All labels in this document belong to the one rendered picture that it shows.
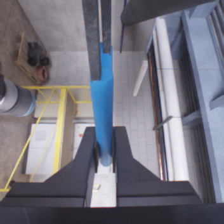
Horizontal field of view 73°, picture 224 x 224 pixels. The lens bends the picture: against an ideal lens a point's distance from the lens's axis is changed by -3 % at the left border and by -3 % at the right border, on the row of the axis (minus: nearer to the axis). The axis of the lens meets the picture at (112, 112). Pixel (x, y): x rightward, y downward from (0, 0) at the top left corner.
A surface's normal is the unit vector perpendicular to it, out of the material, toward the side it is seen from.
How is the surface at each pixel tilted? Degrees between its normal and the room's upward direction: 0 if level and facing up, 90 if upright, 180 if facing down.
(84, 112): 90
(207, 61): 90
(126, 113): 90
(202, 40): 90
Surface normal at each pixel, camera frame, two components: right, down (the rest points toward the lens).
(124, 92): 0.01, -0.30
